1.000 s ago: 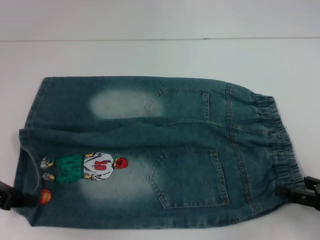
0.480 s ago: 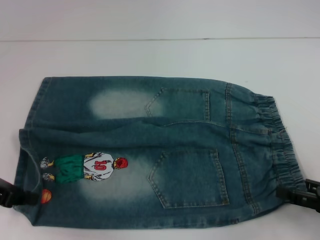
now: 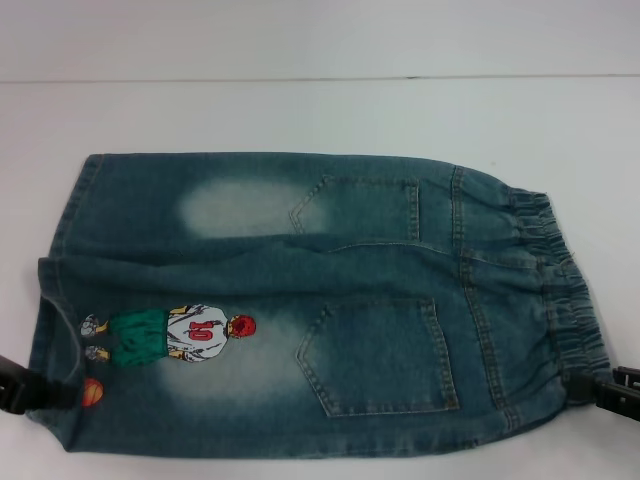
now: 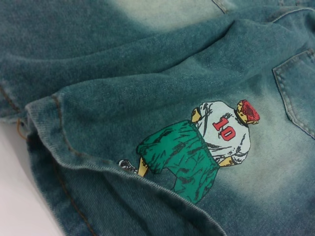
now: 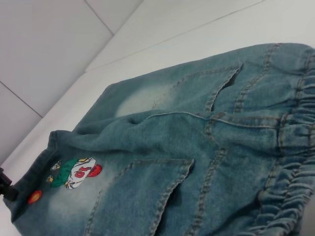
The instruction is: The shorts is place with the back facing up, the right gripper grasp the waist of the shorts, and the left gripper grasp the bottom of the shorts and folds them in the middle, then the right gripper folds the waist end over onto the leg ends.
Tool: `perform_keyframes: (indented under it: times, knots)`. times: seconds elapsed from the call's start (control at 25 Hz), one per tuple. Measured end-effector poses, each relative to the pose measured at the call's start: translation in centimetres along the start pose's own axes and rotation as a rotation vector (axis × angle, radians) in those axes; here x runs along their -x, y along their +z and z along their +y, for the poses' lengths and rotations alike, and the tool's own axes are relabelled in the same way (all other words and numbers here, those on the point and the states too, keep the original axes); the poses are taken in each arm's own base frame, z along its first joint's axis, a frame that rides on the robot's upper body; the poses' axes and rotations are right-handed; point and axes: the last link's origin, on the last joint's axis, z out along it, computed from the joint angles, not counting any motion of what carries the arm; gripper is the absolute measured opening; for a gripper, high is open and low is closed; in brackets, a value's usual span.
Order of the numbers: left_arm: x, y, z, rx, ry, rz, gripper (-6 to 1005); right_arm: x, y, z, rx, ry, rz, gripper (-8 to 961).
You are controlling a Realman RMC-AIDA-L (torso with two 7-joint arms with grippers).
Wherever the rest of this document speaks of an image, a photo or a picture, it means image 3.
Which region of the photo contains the blue denim shorts basketball print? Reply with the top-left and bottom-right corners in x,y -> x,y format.
24,152 -> 615,461

